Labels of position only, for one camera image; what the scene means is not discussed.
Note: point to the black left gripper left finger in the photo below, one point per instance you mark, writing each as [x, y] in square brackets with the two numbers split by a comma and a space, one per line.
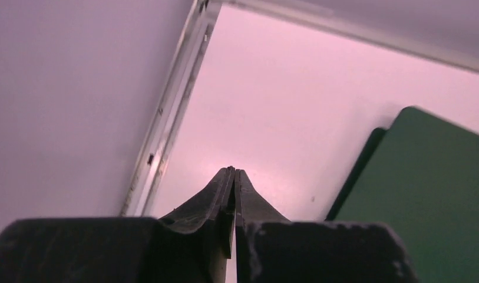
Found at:
[190, 244]

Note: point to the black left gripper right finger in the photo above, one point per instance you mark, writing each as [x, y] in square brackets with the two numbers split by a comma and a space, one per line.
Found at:
[271, 248]

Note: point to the green placemat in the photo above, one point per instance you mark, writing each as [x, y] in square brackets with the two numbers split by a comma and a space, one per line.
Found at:
[420, 177]

